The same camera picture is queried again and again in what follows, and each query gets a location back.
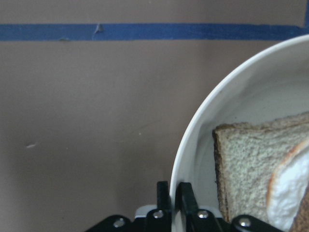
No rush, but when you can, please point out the fried egg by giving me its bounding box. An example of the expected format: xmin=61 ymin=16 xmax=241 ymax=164
xmin=266 ymin=139 xmax=309 ymax=232

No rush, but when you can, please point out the bread slice under egg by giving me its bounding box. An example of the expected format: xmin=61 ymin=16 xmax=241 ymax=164
xmin=212 ymin=112 xmax=309 ymax=224

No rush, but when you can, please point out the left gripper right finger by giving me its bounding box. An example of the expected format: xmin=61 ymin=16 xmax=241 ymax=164
xmin=175 ymin=182 xmax=198 ymax=217

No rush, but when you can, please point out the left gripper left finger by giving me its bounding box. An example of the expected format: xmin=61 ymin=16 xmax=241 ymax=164
xmin=156 ymin=181 xmax=171 ymax=213

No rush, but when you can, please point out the cream round plate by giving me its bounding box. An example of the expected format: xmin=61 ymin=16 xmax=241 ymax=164
xmin=170 ymin=36 xmax=309 ymax=232

